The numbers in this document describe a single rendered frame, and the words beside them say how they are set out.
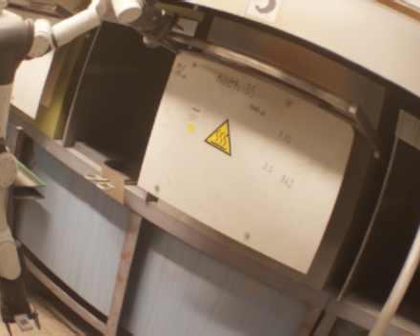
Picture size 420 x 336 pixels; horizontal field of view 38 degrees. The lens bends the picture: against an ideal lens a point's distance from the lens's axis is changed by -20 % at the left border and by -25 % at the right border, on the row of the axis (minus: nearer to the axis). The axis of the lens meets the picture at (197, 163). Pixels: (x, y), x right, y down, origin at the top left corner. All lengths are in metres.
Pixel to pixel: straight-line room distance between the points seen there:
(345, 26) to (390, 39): 0.14
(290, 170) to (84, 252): 1.04
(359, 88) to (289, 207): 0.38
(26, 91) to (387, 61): 1.59
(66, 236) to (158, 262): 0.49
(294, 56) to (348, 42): 0.47
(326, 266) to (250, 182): 0.33
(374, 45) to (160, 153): 0.86
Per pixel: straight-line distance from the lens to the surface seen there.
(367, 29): 1.50
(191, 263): 2.24
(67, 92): 2.58
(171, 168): 2.02
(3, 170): 1.37
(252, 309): 2.12
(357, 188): 1.82
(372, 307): 1.89
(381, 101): 1.79
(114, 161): 2.47
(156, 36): 1.86
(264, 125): 1.84
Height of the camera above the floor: 1.53
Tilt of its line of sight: 14 degrees down
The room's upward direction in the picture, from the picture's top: 17 degrees clockwise
